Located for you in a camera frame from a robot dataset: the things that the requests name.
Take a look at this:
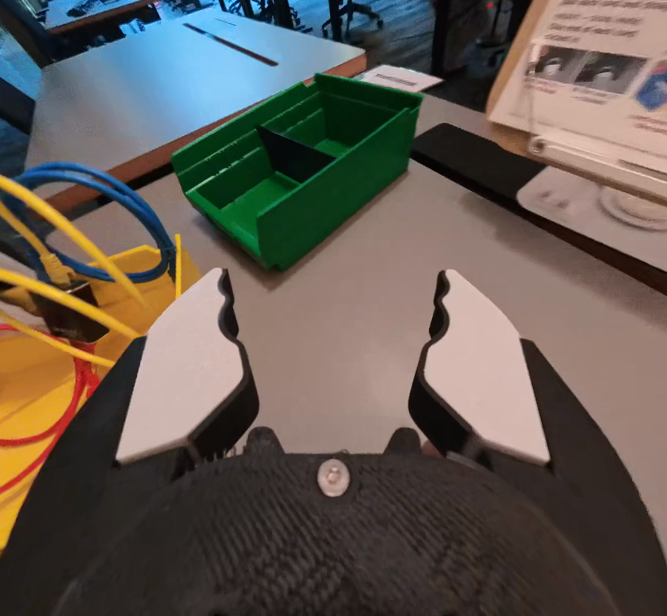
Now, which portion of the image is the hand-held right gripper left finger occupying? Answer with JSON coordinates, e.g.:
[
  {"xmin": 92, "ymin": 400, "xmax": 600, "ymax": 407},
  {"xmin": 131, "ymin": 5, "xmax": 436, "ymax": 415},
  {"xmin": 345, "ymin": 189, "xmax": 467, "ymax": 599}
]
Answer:
[{"xmin": 115, "ymin": 268, "xmax": 260, "ymax": 464}]

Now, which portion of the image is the black ethernet splitter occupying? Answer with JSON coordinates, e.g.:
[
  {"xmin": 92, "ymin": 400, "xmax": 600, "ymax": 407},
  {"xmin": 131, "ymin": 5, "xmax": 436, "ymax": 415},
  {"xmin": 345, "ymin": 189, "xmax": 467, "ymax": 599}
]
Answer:
[{"xmin": 34, "ymin": 281, "xmax": 111, "ymax": 344}]

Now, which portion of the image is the black flat pad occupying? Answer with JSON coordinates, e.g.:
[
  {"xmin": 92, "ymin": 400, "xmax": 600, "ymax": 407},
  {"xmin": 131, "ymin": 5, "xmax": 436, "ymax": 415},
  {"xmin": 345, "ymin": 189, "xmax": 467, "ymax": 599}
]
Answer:
[{"xmin": 412, "ymin": 123, "xmax": 545, "ymax": 201}]

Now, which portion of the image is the dark background desk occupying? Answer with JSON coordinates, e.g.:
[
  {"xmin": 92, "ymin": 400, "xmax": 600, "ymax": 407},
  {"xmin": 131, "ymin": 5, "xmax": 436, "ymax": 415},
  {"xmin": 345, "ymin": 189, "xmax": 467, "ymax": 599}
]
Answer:
[{"xmin": 42, "ymin": 0, "xmax": 162, "ymax": 38}]

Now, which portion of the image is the yellow ethernet cable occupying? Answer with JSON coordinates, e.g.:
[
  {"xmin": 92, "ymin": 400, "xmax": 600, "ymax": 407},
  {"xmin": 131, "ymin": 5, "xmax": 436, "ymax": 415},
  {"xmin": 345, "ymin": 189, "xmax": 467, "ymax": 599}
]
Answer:
[{"xmin": 0, "ymin": 175, "xmax": 183, "ymax": 369}]

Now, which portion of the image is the white paper label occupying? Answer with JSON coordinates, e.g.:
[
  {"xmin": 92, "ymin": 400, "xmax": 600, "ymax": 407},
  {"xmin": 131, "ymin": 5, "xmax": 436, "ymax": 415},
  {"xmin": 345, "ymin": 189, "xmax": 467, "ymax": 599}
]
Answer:
[{"xmin": 357, "ymin": 66, "xmax": 444, "ymax": 92}]

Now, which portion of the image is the white clipboard stand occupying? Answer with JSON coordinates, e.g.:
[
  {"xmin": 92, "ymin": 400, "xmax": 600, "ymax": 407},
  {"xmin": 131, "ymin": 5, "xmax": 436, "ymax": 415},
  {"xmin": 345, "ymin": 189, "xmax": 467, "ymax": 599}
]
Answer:
[{"xmin": 516, "ymin": 167, "xmax": 667, "ymax": 273}]

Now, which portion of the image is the blue ethernet cable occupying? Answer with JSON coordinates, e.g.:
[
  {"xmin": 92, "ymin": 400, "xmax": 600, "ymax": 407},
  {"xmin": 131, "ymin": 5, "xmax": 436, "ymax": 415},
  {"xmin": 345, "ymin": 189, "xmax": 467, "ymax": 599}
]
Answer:
[{"xmin": 0, "ymin": 161, "xmax": 178, "ymax": 283}]

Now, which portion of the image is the instruction sheet clipboard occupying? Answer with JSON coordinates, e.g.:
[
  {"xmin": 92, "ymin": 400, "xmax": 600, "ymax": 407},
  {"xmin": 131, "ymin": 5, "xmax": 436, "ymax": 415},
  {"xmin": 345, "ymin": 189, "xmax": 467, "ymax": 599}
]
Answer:
[{"xmin": 486, "ymin": 0, "xmax": 667, "ymax": 190}]

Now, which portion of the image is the red ethernet cable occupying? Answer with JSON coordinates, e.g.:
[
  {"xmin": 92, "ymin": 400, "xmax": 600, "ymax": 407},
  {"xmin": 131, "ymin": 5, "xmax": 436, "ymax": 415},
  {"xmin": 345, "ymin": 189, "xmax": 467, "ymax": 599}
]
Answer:
[{"xmin": 0, "ymin": 324, "xmax": 102, "ymax": 494}]

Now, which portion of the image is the yellow storage bin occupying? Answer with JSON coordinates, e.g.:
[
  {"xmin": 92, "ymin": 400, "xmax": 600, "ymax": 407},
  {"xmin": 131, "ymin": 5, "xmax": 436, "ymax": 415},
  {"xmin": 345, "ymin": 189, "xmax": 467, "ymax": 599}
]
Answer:
[{"xmin": 0, "ymin": 245, "xmax": 204, "ymax": 554}]

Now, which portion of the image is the green storage bin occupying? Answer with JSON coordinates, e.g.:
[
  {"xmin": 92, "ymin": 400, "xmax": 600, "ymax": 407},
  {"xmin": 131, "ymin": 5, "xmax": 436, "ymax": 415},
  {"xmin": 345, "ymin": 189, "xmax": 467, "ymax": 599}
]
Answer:
[{"xmin": 171, "ymin": 73, "xmax": 425, "ymax": 271}]

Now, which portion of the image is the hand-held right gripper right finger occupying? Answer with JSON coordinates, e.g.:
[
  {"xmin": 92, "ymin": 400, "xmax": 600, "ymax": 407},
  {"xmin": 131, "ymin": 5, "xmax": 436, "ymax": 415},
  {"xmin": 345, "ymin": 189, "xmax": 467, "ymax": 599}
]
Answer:
[{"xmin": 408, "ymin": 268, "xmax": 551, "ymax": 467}]

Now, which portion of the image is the black bin divider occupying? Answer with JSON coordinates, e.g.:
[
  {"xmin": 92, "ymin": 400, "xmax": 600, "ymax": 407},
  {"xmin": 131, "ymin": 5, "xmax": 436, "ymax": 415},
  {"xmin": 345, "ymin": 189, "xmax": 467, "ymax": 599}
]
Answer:
[{"xmin": 258, "ymin": 126, "xmax": 337, "ymax": 184}]

